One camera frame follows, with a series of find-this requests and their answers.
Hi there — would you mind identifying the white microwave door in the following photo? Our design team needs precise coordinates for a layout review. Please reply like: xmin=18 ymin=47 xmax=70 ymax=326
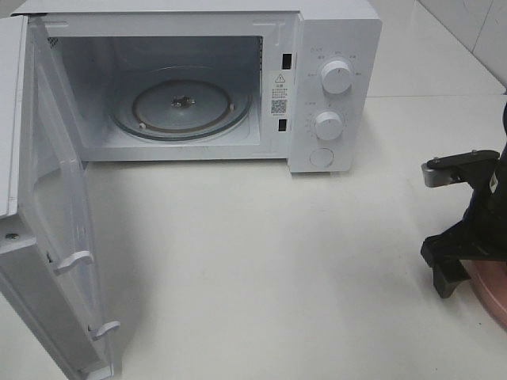
xmin=1 ymin=15 xmax=120 ymax=379

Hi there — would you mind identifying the upper white round knob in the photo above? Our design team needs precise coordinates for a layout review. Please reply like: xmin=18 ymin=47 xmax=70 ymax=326
xmin=320 ymin=57 xmax=353 ymax=95

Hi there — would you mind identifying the glass microwave turntable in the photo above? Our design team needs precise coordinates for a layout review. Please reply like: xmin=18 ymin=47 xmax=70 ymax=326
xmin=109 ymin=66 xmax=259 ymax=142

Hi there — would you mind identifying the lower white round knob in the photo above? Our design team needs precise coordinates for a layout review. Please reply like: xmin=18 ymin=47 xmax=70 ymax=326
xmin=314 ymin=111 xmax=344 ymax=141

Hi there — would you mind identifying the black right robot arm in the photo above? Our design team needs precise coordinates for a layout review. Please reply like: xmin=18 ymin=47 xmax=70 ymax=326
xmin=421 ymin=150 xmax=506 ymax=298

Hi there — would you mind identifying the white warning label sticker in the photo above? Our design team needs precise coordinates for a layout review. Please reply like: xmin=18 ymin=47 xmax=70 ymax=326
xmin=268 ymin=70 xmax=293 ymax=117

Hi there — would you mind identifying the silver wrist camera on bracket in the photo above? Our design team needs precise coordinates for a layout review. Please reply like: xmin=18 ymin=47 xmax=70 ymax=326
xmin=421 ymin=150 xmax=500 ymax=189

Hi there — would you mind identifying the white round door button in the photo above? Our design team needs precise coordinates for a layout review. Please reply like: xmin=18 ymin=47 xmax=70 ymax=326
xmin=310 ymin=148 xmax=334 ymax=168

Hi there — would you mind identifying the white microwave oven body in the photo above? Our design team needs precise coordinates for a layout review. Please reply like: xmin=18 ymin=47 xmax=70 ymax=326
xmin=9 ymin=1 xmax=382 ymax=173

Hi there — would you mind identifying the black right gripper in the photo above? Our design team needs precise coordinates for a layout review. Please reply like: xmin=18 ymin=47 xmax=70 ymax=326
xmin=420 ymin=169 xmax=507 ymax=298

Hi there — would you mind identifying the pink round plate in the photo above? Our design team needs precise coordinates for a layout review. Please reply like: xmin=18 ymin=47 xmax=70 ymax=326
xmin=461 ymin=260 xmax=506 ymax=330

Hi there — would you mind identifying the white round knob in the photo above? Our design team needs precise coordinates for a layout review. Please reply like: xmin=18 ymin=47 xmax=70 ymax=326
xmin=314 ymin=111 xmax=344 ymax=141
xmin=320 ymin=57 xmax=353 ymax=95

